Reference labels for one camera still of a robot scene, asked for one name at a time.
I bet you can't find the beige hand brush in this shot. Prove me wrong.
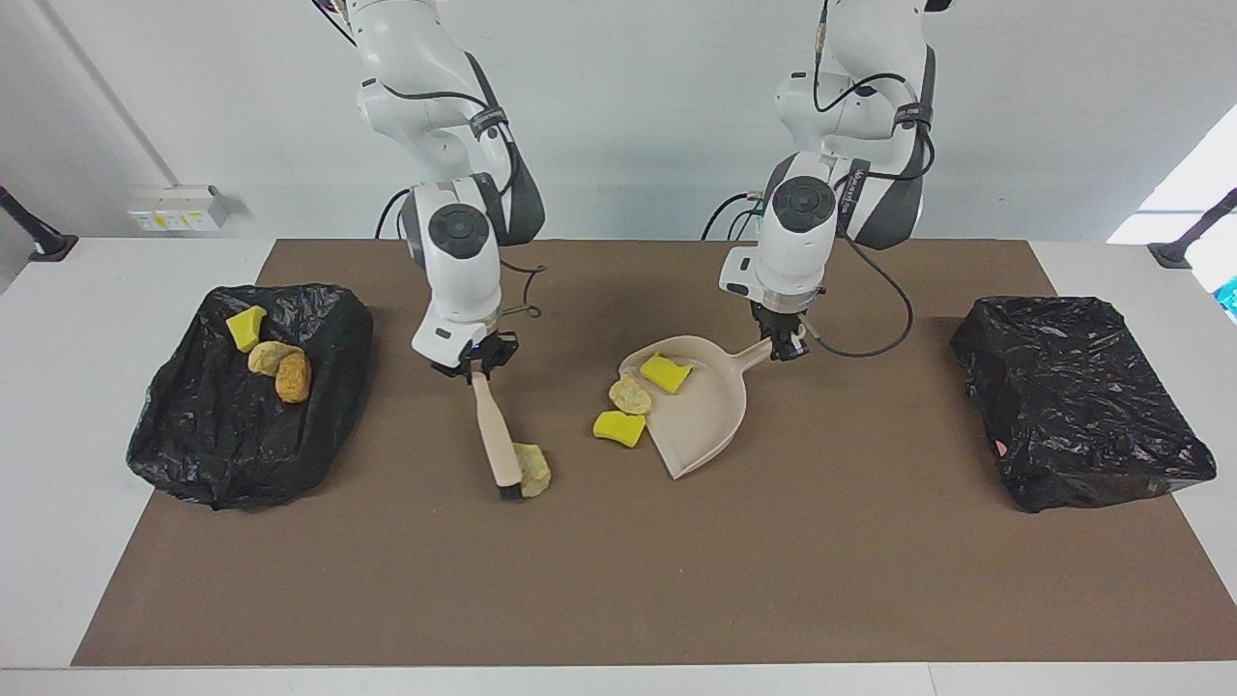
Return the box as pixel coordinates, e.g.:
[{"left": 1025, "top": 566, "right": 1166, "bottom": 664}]
[{"left": 470, "top": 372, "right": 528, "bottom": 502}]

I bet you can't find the beige plastic dustpan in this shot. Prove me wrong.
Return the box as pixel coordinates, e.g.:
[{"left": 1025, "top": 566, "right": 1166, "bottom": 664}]
[{"left": 618, "top": 334, "right": 774, "bottom": 480}]

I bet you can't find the yellow sponge with green edge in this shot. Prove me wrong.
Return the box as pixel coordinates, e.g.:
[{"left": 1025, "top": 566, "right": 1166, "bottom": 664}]
[{"left": 640, "top": 354, "right": 693, "bottom": 394}]

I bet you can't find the large beige sponge chunk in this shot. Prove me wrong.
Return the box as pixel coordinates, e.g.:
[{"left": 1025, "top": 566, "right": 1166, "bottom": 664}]
[{"left": 512, "top": 443, "right": 553, "bottom": 499}]

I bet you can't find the round beige foam piece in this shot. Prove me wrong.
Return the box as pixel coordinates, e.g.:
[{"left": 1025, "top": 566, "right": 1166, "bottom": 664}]
[{"left": 608, "top": 376, "right": 653, "bottom": 416}]

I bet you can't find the curved yellow sponge piece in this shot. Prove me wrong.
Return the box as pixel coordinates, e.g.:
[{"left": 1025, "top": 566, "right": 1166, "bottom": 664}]
[{"left": 592, "top": 411, "right": 647, "bottom": 449}]

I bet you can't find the orange-brown sponge lump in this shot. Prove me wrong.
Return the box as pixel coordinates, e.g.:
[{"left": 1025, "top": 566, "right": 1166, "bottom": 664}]
[{"left": 275, "top": 350, "right": 313, "bottom": 404}]

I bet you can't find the pale beige sponge chunk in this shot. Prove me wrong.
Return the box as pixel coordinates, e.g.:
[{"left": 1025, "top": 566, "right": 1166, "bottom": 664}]
[{"left": 247, "top": 340, "right": 296, "bottom": 377}]

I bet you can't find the yellow sponge wedge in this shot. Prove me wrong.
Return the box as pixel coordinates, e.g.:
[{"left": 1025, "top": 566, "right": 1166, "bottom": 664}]
[{"left": 226, "top": 305, "right": 269, "bottom": 353}]

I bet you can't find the black bag-lined bin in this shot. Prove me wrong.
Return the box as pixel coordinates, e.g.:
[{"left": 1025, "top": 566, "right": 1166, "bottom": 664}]
[
  {"left": 127, "top": 283, "right": 375, "bottom": 511},
  {"left": 949, "top": 296, "right": 1218, "bottom": 513}
]

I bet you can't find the brown table mat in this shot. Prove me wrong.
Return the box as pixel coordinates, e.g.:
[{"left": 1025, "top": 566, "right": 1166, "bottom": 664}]
[{"left": 72, "top": 239, "right": 1237, "bottom": 668}]

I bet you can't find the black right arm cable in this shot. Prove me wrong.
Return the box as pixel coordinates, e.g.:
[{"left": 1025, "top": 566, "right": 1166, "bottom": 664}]
[{"left": 382, "top": 82, "right": 548, "bottom": 320}]

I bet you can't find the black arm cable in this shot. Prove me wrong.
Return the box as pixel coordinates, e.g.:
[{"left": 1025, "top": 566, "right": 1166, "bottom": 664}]
[
  {"left": 810, "top": 0, "right": 936, "bottom": 359},
  {"left": 382, "top": 82, "right": 548, "bottom": 320}
]

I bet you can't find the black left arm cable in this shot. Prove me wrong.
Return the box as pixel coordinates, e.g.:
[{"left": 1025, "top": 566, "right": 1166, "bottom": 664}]
[{"left": 810, "top": 0, "right": 936, "bottom": 359}]

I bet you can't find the black base cable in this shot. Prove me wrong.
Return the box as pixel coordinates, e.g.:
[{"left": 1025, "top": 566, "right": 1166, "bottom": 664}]
[
  {"left": 375, "top": 188, "right": 412, "bottom": 240},
  {"left": 701, "top": 188, "right": 769, "bottom": 241}
]

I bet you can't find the white wall socket box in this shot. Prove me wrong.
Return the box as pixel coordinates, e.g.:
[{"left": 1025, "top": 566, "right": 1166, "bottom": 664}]
[{"left": 129, "top": 186, "right": 230, "bottom": 233}]

